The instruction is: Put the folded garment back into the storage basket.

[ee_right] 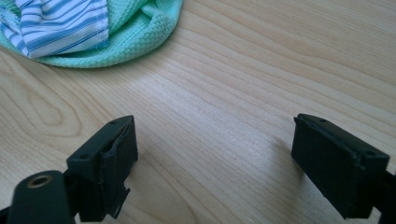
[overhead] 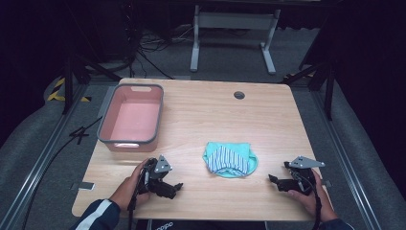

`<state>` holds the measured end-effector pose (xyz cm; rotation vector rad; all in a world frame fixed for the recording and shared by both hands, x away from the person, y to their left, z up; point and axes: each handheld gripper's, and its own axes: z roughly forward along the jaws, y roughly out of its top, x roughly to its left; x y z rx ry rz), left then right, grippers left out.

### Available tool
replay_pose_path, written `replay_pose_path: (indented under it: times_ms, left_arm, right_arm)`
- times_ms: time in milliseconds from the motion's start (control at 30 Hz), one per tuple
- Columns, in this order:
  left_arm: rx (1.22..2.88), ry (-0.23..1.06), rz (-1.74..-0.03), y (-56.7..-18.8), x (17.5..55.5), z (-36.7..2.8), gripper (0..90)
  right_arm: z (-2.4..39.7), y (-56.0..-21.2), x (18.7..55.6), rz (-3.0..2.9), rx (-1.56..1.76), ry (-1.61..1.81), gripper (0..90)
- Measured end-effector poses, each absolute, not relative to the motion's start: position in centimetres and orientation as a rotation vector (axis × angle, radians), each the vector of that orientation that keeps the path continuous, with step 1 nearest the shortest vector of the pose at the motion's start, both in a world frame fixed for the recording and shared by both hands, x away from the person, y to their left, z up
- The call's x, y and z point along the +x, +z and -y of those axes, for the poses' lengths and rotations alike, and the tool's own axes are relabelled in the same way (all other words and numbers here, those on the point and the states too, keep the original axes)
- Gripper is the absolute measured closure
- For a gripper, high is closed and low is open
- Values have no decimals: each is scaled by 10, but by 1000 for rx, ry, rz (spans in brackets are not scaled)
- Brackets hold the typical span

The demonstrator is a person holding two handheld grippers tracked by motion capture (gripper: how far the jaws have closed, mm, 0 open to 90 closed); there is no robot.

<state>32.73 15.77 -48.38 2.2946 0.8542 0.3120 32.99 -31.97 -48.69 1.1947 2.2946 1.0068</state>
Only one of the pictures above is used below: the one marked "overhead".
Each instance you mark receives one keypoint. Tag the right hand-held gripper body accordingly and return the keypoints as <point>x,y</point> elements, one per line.
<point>303,174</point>

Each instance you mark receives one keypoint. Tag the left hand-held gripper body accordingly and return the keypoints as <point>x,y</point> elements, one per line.
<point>158,167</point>

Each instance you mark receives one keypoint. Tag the teal striped underpants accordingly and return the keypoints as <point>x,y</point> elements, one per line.
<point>228,159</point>

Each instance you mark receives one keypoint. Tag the pink plastic basin grey rim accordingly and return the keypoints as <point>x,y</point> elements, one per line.
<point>134,121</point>

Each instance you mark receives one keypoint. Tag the person's right hand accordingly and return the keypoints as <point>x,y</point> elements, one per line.
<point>311,201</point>

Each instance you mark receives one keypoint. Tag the person's left hand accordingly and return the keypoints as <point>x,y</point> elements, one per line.
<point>126,191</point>

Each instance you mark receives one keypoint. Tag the person's dark printed shirt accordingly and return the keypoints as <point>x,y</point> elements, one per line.
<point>198,225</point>

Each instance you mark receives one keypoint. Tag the black tripod stand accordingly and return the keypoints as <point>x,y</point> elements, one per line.
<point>322,75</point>
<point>76,73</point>

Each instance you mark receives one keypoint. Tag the grey metal floor rail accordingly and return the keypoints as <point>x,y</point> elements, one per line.
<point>348,159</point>
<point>41,159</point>

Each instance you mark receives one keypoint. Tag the white metal stand frame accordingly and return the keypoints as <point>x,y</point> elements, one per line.
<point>234,20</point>

